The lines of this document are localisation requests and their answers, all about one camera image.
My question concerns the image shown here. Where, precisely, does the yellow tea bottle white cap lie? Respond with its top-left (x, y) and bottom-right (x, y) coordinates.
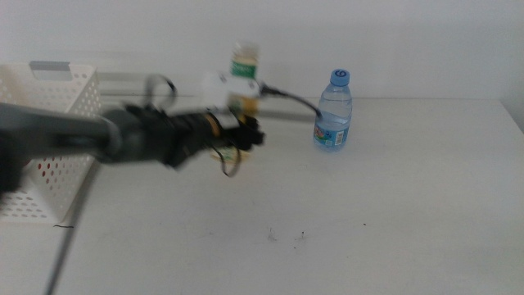
top-left (208, 39), bottom-right (262, 166)

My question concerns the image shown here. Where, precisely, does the clear water bottle blue cap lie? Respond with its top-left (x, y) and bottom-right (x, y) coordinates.
top-left (313, 68), bottom-right (353, 153)

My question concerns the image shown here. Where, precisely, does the white perforated plastic basket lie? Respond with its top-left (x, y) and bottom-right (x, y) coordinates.
top-left (0, 61), bottom-right (103, 225)

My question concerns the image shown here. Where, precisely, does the thin black gripper wire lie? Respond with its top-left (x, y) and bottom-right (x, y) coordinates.
top-left (209, 138), bottom-right (243, 178)

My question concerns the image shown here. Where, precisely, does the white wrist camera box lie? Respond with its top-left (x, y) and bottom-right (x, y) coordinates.
top-left (201, 70), bottom-right (262, 112)

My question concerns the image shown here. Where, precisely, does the black camera cable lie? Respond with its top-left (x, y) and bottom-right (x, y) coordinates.
top-left (257, 81), bottom-right (324, 122)

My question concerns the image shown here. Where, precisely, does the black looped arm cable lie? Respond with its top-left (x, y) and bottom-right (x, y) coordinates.
top-left (143, 73), bottom-right (178, 108)

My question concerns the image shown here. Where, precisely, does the grey wall rail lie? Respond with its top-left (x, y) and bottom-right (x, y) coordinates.
top-left (30, 61), bottom-right (206, 98)

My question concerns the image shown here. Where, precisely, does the grey hanging arm cable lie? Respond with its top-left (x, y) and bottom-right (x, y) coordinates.
top-left (43, 161), bottom-right (103, 295)

